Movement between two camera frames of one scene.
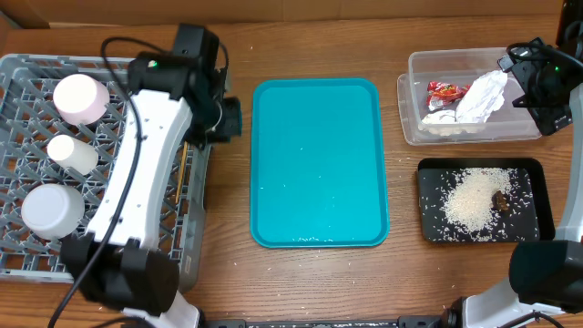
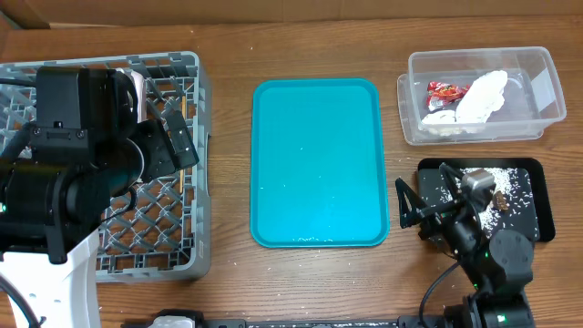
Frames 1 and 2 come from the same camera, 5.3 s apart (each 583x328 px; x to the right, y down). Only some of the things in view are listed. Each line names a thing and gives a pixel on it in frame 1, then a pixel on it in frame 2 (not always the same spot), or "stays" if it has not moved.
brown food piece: (498, 201) stays
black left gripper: (231, 124) -> (151, 136)
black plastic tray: (483, 200) stays
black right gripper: (554, 115) -> (416, 204)
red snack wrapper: (439, 95) stays
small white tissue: (445, 117) stays
